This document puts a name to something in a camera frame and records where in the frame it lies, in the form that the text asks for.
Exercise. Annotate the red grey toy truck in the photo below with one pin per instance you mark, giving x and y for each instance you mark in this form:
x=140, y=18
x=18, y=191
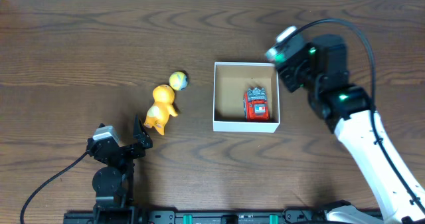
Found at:
x=256, y=105

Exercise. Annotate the orange dinosaur toy figure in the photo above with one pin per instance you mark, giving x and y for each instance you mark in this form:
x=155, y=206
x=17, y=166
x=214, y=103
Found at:
x=158, y=114

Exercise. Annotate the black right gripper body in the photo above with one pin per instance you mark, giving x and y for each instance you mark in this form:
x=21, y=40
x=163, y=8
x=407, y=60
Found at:
x=303, y=76

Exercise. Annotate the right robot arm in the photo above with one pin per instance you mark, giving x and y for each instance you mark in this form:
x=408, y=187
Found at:
x=320, y=66

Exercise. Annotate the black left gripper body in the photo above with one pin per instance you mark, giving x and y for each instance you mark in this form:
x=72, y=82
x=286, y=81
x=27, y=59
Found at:
x=123, y=151

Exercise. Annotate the white cardboard box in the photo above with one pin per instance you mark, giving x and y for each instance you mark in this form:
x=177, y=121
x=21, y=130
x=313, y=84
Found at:
x=231, y=81

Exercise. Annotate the yellow grey toy ball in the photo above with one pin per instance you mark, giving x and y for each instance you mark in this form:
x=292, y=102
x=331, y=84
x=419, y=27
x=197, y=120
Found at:
x=178, y=80

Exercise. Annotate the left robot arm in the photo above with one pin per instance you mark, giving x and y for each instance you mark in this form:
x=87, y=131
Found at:
x=113, y=183

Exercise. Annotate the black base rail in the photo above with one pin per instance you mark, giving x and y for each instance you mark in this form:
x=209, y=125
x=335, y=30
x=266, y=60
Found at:
x=199, y=217

